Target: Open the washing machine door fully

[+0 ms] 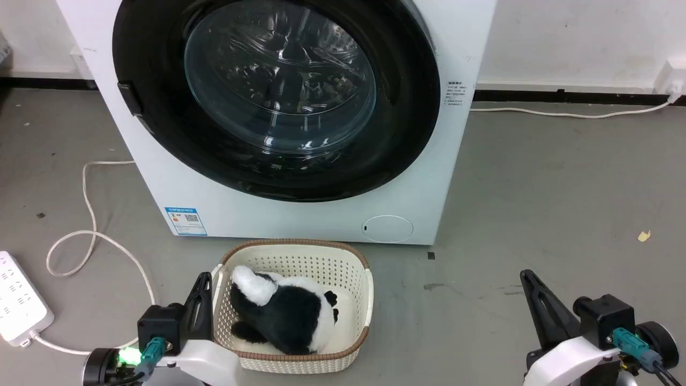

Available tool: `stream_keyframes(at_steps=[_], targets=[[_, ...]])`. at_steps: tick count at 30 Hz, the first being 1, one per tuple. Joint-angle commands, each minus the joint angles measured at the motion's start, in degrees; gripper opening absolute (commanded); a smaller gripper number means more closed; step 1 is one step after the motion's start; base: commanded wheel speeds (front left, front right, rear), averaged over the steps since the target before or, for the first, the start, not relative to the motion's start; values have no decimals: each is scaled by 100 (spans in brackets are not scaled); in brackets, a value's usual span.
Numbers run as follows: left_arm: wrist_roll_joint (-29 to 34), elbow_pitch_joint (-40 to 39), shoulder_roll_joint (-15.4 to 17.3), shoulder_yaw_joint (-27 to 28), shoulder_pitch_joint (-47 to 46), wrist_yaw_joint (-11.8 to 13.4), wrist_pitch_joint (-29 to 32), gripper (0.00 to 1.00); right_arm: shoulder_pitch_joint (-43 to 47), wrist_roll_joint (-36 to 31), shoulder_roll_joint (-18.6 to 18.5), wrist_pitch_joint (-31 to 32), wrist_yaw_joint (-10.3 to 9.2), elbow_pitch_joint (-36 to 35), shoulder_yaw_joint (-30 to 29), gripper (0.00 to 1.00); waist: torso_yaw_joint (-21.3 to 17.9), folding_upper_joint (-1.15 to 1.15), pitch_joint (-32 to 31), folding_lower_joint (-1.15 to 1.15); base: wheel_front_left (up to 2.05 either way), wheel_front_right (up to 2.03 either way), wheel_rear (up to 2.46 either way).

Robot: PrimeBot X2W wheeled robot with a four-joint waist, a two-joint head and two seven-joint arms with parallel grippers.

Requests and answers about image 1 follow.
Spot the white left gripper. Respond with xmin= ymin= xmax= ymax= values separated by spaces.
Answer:
xmin=155 ymin=272 xmax=243 ymax=386

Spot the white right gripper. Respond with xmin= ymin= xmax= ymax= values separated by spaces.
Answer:
xmin=519 ymin=270 xmax=625 ymax=386

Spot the white front-load washing machine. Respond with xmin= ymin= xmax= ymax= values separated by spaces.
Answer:
xmin=56 ymin=0 xmax=498 ymax=246

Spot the round black washing machine door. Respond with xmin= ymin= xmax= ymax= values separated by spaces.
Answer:
xmin=111 ymin=0 xmax=441 ymax=203

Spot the black and white plush panda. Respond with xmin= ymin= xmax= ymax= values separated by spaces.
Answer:
xmin=229 ymin=265 xmax=340 ymax=355

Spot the blue energy label sticker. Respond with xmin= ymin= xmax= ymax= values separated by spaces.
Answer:
xmin=165 ymin=207 xmax=207 ymax=236

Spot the cream plastic laundry basket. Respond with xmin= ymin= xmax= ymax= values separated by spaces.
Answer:
xmin=211 ymin=239 xmax=374 ymax=374

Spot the white power strip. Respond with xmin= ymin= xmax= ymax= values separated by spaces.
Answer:
xmin=0 ymin=251 xmax=55 ymax=347

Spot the round white filter cover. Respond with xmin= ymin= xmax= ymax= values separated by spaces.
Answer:
xmin=362 ymin=215 xmax=414 ymax=243

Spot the small printed warning sticker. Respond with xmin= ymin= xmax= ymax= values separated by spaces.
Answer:
xmin=444 ymin=80 xmax=468 ymax=107

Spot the teal left camera cable plug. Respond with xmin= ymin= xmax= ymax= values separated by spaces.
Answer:
xmin=139 ymin=337 xmax=168 ymax=377

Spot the teal camera cable plug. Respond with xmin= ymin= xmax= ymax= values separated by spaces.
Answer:
xmin=139 ymin=337 xmax=168 ymax=377
xmin=611 ymin=328 xmax=663 ymax=372

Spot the teal right camera cable plug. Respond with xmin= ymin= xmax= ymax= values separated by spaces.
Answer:
xmin=611 ymin=328 xmax=663 ymax=372

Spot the white power strip cable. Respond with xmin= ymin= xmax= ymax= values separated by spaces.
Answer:
xmin=29 ymin=160 xmax=157 ymax=356

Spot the white wall cable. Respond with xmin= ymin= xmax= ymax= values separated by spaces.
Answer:
xmin=471 ymin=99 xmax=674 ymax=120

